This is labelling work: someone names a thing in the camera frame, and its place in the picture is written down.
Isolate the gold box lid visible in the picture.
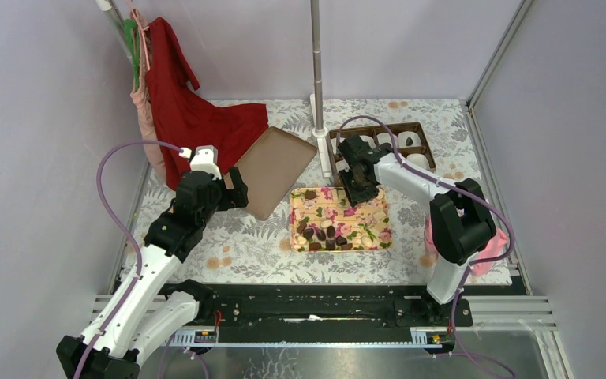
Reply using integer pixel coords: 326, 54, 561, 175
236, 127, 317, 220

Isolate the floral yellow tray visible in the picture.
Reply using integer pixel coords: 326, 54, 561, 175
290, 187, 392, 252

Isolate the gold chocolate box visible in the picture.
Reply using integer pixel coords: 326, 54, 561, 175
329, 122, 436, 186

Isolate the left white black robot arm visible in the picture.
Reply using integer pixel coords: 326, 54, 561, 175
56, 167, 248, 378

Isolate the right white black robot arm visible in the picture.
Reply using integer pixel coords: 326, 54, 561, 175
337, 136, 496, 325

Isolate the brown leaf chocolate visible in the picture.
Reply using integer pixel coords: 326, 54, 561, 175
304, 190, 317, 200

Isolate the white paper cup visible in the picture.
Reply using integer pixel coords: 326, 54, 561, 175
376, 133, 398, 148
361, 135, 376, 148
406, 153, 431, 171
398, 131, 422, 148

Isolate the white pole base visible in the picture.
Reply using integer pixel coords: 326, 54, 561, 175
309, 94, 333, 178

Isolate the red garment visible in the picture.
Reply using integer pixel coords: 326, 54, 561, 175
145, 17, 268, 174

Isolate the pink garment on hanger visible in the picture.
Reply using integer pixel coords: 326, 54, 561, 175
129, 9, 166, 183

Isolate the pink cloth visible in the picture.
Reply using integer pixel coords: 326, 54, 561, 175
424, 216, 508, 276

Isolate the metal pole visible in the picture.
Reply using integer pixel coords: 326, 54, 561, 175
310, 0, 323, 104

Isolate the green hanger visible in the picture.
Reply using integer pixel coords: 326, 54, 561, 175
123, 19, 140, 91

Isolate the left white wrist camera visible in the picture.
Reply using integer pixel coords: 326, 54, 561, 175
178, 145, 222, 180

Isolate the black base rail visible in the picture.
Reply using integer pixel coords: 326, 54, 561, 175
186, 283, 473, 330

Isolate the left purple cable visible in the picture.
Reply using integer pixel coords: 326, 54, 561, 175
73, 138, 185, 379

